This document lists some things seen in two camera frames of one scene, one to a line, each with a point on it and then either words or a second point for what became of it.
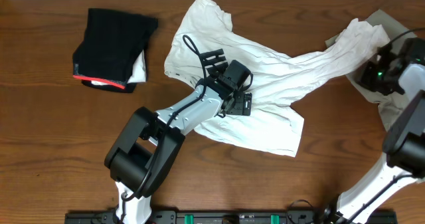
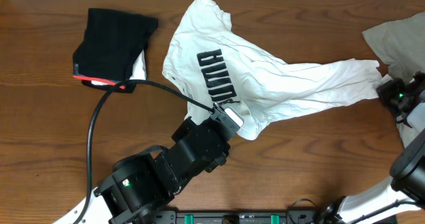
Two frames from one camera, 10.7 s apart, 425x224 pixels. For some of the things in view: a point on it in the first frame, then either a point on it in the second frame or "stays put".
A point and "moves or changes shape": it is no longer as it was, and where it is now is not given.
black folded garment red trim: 113,42 stays put
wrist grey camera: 237,76 to 233,120
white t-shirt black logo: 274,126 moves or changes shape
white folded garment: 139,73 stays put
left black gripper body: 244,105 to 224,126
